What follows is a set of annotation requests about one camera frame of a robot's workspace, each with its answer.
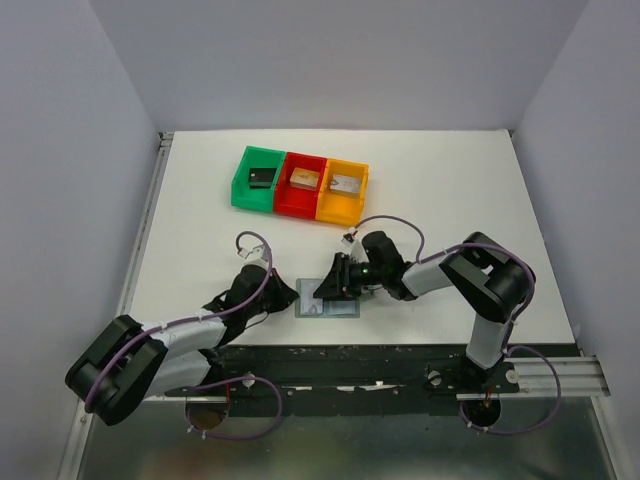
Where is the aluminium frame rail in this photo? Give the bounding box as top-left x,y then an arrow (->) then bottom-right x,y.
57,132 -> 175,479

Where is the silver credit card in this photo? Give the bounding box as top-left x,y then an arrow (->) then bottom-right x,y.
300,297 -> 324,316

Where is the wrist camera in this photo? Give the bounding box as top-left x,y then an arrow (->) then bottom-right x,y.
238,245 -> 272,273
341,226 -> 364,260

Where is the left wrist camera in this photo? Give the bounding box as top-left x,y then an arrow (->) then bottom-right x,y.
238,245 -> 272,273

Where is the green leather card holder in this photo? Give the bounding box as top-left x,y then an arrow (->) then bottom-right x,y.
295,278 -> 360,319

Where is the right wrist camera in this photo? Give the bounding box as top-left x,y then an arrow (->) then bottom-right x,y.
341,226 -> 364,260

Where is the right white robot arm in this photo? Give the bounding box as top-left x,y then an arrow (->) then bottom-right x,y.
313,231 -> 536,392

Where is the black card stack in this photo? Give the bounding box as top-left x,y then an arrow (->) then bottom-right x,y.
248,167 -> 277,189

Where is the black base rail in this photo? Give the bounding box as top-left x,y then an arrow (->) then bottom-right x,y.
168,345 -> 519,417

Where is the silver card stack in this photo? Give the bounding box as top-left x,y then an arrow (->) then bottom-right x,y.
329,174 -> 362,197

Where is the green plastic bin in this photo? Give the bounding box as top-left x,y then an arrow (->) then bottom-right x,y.
231,146 -> 286,213

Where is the yellow plastic bin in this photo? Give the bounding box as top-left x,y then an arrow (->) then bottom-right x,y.
315,158 -> 369,227

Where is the copper card stack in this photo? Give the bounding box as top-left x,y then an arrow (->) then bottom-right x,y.
289,167 -> 320,191

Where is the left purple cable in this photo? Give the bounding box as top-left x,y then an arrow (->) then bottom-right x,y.
84,231 -> 285,441

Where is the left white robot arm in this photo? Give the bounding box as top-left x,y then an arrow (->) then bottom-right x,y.
64,264 -> 298,426

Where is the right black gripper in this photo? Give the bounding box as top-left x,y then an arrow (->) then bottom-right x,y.
312,252 -> 387,302

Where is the red plastic bin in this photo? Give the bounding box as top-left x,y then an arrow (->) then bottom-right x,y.
273,152 -> 327,220

